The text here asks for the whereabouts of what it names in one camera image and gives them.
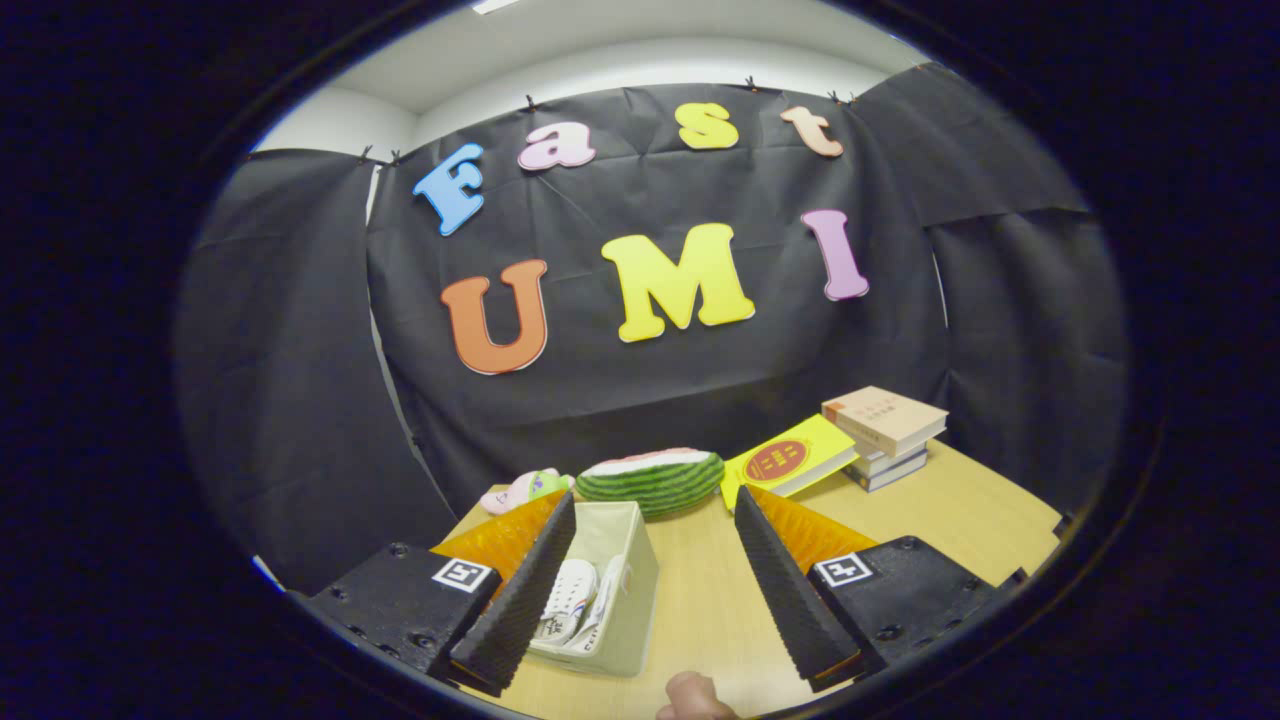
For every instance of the tan cover book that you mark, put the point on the tan cover book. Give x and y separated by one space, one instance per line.
885 415

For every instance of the yellow book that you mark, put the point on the yellow book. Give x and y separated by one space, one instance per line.
790 458

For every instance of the pink green plush toy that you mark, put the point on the pink green plush toy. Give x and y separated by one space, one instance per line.
525 490

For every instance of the watermelon slice plush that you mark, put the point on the watermelon slice plush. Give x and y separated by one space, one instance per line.
650 482

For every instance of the white shoe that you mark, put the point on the white shoe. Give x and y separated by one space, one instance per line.
568 600
607 600

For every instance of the blue edged book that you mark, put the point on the blue edged book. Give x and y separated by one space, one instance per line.
885 476

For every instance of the white book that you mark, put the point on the white book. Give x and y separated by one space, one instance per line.
890 460

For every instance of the beige fabric storage box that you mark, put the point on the beige fabric storage box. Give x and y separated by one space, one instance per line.
635 600

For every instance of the long ceiling light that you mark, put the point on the long ceiling light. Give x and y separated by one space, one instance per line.
492 5

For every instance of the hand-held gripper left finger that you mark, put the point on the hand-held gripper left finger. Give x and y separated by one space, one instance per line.
520 600

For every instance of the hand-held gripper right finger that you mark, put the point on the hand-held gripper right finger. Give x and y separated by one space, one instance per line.
785 600

